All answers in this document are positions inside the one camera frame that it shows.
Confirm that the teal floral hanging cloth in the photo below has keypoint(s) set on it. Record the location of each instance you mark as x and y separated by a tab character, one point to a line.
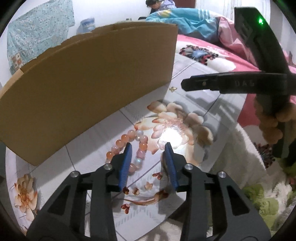
41	28

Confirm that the brown cardboard box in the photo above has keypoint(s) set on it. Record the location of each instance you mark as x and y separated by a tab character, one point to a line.
69	88

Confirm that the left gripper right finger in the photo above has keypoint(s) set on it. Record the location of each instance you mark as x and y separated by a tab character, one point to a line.
216	208

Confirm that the pink floral bed blanket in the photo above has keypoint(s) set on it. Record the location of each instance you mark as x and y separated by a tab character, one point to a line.
201	57

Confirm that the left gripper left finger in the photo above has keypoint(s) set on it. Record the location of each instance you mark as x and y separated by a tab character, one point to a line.
81	207

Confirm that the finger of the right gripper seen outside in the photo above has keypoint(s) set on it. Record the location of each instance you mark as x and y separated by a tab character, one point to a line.
201	82

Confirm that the right hand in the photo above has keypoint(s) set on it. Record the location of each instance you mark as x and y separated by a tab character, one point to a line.
269	124

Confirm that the blue water dispenser bottle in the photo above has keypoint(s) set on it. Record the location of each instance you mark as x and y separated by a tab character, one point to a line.
86	26

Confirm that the seated person in background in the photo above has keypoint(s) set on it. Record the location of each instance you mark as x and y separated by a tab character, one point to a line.
160	5

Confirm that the blue patterned quilt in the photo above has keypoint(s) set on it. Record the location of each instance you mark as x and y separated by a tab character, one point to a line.
196	23

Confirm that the green fluffy sleeve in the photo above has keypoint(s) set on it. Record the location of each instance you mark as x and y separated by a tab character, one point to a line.
273	196

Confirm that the pink quilt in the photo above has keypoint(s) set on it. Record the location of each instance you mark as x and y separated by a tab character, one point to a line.
232	41

